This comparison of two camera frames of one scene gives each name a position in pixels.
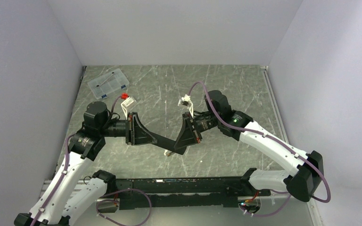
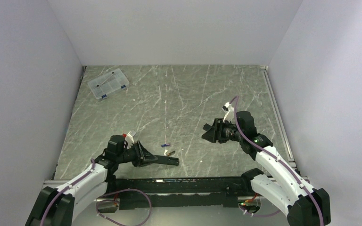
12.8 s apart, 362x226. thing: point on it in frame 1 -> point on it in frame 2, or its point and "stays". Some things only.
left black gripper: (135, 132) -> (143, 157)
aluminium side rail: (274, 103) stays
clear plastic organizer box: (108, 83) stays
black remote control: (168, 144) -> (168, 160)
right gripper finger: (186, 137) -> (212, 133)
